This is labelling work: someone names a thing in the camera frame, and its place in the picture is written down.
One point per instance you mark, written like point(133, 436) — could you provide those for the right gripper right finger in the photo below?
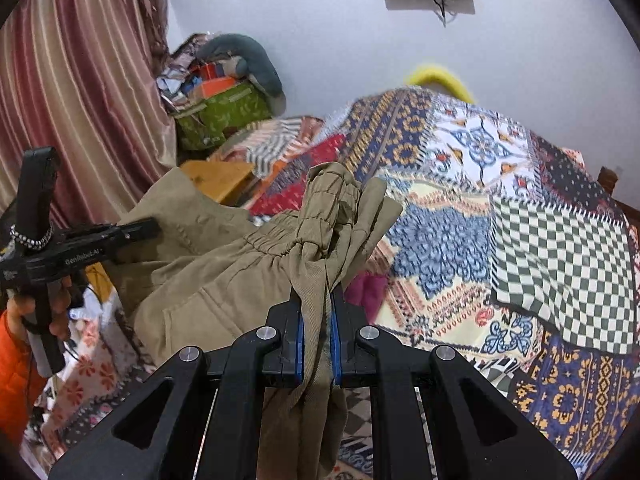
point(434, 416)

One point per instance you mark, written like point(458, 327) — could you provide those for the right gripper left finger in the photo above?
point(199, 415)

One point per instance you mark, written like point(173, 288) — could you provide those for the olive green pants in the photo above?
point(211, 275)

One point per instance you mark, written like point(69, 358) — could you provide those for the orange sleeve forearm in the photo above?
point(20, 384)

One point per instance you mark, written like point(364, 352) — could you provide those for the person left hand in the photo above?
point(20, 305)

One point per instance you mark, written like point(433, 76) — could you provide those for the pink folded garment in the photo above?
point(367, 290)

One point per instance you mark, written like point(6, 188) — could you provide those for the patchwork patterned bedspread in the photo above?
point(505, 250)

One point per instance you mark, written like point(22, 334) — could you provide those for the wooden lap desk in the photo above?
point(223, 182)

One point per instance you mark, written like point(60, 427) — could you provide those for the green fabric storage box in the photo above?
point(208, 124)

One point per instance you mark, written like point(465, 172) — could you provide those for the striped brown curtain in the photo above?
point(80, 76)

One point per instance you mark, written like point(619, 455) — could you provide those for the striped orange pillow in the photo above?
point(268, 143)

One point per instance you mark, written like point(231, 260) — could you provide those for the grey green plush toy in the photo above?
point(242, 57)

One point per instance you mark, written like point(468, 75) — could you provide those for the yellow plush headboard cushion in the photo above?
point(433, 75)

